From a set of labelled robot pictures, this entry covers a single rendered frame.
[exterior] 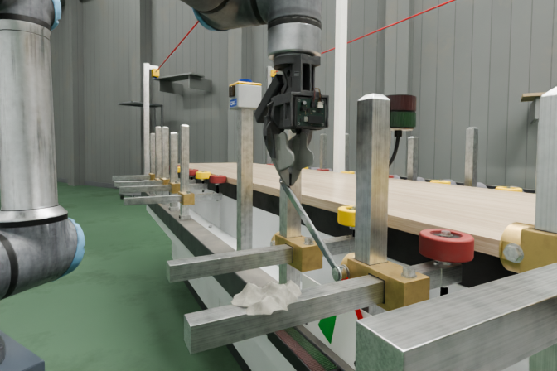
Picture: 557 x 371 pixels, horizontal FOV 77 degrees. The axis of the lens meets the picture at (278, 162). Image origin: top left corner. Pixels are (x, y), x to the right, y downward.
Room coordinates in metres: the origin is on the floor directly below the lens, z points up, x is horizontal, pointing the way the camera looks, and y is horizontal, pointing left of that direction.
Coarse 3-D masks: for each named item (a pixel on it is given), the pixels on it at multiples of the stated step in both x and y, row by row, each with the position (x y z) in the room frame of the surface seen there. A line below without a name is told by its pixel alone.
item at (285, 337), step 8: (280, 336) 0.62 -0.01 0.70; (288, 336) 0.62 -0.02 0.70; (288, 344) 0.59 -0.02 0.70; (296, 344) 0.59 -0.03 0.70; (296, 352) 0.57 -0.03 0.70; (304, 352) 0.57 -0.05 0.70; (304, 360) 0.55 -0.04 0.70; (312, 360) 0.55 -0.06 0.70; (312, 368) 0.53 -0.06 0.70; (320, 368) 0.53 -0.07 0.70
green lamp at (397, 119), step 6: (390, 114) 0.53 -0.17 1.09; (396, 114) 0.53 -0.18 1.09; (402, 114) 0.53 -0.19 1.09; (408, 114) 0.53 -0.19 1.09; (414, 114) 0.54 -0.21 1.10; (390, 120) 0.53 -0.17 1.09; (396, 120) 0.53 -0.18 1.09; (402, 120) 0.53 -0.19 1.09; (408, 120) 0.53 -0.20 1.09; (414, 120) 0.54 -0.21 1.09; (390, 126) 0.53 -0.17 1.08; (396, 126) 0.53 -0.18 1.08; (402, 126) 0.53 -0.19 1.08; (408, 126) 0.53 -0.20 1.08; (414, 126) 0.54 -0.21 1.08
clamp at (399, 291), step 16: (352, 256) 0.56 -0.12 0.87; (352, 272) 0.53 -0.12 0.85; (368, 272) 0.50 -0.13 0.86; (384, 272) 0.48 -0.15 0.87; (400, 272) 0.48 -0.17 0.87; (416, 272) 0.48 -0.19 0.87; (384, 288) 0.47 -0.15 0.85; (400, 288) 0.45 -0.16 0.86; (416, 288) 0.45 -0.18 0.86; (384, 304) 0.47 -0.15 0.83; (400, 304) 0.45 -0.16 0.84
